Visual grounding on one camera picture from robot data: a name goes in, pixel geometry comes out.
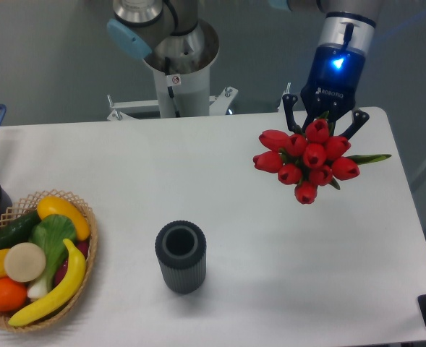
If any green bok choy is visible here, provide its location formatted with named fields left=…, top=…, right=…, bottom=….
left=27, top=214, right=77, bottom=301

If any green cucumber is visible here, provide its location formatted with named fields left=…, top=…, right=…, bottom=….
left=0, top=210, right=41, bottom=250

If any purple red vegetable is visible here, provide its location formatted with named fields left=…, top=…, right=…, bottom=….
left=54, top=240, right=89, bottom=287

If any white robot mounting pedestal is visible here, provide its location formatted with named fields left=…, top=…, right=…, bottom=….
left=106, top=64, right=292, bottom=122

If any woven wicker basket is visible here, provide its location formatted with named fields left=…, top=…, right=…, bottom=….
left=0, top=189, right=98, bottom=333

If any red tulip bouquet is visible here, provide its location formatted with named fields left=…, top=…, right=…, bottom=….
left=252, top=112, right=391, bottom=205

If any yellow banana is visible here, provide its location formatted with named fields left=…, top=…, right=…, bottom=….
left=8, top=239, right=86, bottom=327

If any orange fruit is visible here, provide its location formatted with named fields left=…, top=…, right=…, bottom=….
left=0, top=277, right=27, bottom=312

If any blue black Robotiq gripper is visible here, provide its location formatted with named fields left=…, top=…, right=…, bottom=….
left=281, top=12, right=376, bottom=140

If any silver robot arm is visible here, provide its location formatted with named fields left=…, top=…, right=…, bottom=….
left=107, top=1, right=383, bottom=138

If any dark grey ribbed vase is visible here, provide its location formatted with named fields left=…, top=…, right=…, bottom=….
left=155, top=220, right=207, bottom=294

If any beige round disc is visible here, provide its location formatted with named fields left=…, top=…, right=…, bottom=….
left=4, top=242, right=46, bottom=283

